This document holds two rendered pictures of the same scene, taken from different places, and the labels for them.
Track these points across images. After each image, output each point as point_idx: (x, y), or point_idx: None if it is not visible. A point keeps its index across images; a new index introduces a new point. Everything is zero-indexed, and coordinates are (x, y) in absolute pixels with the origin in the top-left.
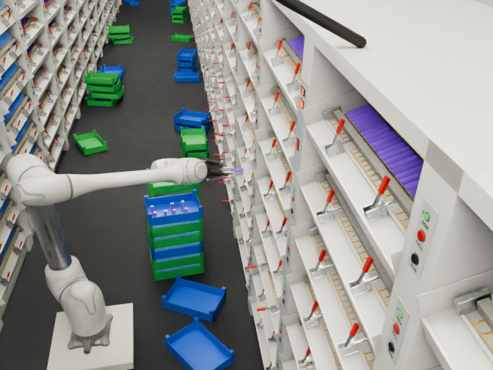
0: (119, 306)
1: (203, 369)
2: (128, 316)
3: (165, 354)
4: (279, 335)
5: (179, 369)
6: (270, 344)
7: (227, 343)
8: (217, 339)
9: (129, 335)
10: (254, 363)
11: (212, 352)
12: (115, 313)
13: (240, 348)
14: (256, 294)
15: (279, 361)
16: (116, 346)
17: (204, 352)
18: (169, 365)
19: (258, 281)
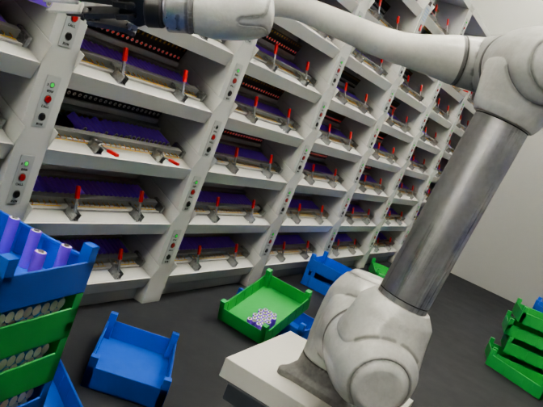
0: (252, 370)
1: (149, 359)
2: (252, 354)
3: (171, 406)
4: (207, 147)
5: (175, 383)
6: (140, 220)
7: (75, 346)
8: (101, 336)
9: (271, 343)
10: (84, 318)
11: (111, 356)
12: (267, 371)
13: (70, 332)
14: (62, 223)
15: (198, 182)
16: (299, 351)
17: (120, 364)
18: (183, 396)
19: (34, 216)
